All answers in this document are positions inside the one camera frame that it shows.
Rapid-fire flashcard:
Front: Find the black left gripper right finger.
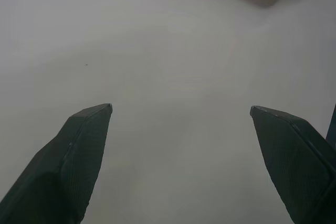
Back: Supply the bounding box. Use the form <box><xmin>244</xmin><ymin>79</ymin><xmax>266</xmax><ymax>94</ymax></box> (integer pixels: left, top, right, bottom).
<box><xmin>249</xmin><ymin>105</ymin><xmax>336</xmax><ymax>224</ymax></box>

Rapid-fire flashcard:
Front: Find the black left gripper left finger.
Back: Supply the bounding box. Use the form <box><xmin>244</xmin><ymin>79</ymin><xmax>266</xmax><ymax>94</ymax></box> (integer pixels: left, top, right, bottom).
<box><xmin>0</xmin><ymin>103</ymin><xmax>113</xmax><ymax>224</ymax></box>

